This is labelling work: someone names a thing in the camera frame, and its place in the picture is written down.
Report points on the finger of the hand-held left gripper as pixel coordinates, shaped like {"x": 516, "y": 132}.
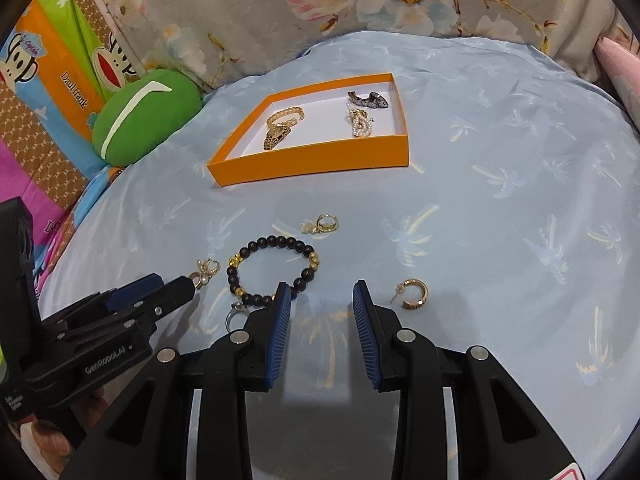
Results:
{"x": 132, "y": 292}
{"x": 165, "y": 300}

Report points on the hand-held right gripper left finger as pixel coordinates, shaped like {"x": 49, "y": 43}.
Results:
{"x": 281, "y": 330}

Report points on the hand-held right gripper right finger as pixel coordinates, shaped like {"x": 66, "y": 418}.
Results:
{"x": 364, "y": 335}

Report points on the gold pearl earring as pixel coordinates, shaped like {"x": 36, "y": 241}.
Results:
{"x": 207, "y": 269}

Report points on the orange cardboard box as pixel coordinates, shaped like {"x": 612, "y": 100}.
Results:
{"x": 320, "y": 162}

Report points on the pearl bead jewelry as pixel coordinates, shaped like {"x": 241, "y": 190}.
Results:
{"x": 361, "y": 124}

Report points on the person's left hand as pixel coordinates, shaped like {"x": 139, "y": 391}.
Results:
{"x": 45, "y": 445}

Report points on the gold hoop earring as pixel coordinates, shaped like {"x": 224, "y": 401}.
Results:
{"x": 417, "y": 296}

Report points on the gold charm earrings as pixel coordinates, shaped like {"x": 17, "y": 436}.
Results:
{"x": 322, "y": 224}

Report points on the light blue palm print sheet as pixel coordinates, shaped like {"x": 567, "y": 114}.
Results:
{"x": 500, "y": 235}

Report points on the green plush pillow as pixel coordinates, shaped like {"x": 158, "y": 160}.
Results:
{"x": 145, "y": 120}

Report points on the leopard print hair clip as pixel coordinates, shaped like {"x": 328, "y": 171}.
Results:
{"x": 276, "y": 138}

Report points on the cartoon monkey printed blanket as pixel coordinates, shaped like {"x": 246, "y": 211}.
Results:
{"x": 50, "y": 85}

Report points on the dark patterned hair clip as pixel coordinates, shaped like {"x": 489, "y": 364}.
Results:
{"x": 367, "y": 100}

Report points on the grey floral blanket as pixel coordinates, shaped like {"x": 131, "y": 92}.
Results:
{"x": 250, "y": 10}

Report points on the pink pillow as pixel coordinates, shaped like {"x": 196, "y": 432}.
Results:
{"x": 617, "y": 70}

